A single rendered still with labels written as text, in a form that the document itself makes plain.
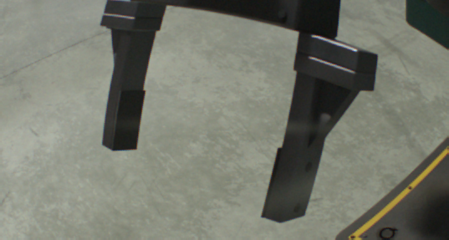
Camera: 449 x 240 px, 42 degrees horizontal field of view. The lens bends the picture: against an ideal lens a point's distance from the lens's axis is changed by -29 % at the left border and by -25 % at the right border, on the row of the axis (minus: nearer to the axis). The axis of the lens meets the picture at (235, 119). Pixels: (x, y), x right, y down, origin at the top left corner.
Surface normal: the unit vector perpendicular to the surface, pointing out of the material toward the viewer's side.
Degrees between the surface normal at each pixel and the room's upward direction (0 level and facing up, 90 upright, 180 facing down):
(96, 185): 0
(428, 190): 0
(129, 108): 84
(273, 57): 0
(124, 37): 67
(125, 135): 84
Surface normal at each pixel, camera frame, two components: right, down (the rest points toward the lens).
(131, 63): 0.78, 0.26
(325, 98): -0.60, 0.04
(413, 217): 0.02, -0.83
